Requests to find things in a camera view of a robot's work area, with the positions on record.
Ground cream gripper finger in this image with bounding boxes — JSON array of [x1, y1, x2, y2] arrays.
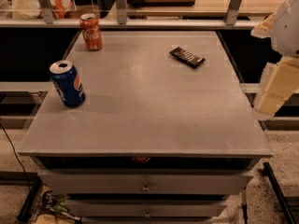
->
[[250, 13, 276, 38], [251, 57, 299, 120]]

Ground black rxbar chocolate bar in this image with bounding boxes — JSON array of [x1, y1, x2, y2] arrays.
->
[[170, 47, 206, 69]]

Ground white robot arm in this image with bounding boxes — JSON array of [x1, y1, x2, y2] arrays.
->
[[250, 0, 299, 120]]

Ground red coca-cola can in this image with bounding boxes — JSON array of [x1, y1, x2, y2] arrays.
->
[[80, 13, 103, 51]]

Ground blue pepsi can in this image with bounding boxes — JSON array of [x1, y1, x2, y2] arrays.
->
[[50, 60, 85, 107]]

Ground grey drawer cabinet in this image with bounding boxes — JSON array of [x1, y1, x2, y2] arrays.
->
[[20, 31, 272, 224]]

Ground upper grey drawer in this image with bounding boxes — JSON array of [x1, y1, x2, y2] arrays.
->
[[38, 170, 252, 195]]

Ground grey drawer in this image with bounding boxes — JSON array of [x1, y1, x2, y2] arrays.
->
[[38, 170, 252, 195], [66, 200, 226, 217]]

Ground lower grey drawer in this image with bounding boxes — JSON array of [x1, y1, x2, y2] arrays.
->
[[66, 200, 226, 217]]

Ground white orange plastic bag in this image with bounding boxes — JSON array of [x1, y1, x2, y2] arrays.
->
[[12, 0, 74, 19]]

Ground snack bags on floor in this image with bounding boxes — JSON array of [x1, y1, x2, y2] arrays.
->
[[34, 190, 81, 224]]

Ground metal shelf rail frame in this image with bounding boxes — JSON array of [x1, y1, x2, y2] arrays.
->
[[0, 0, 299, 30]]

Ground black cable on floor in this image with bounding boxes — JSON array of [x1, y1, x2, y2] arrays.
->
[[0, 123, 34, 191]]

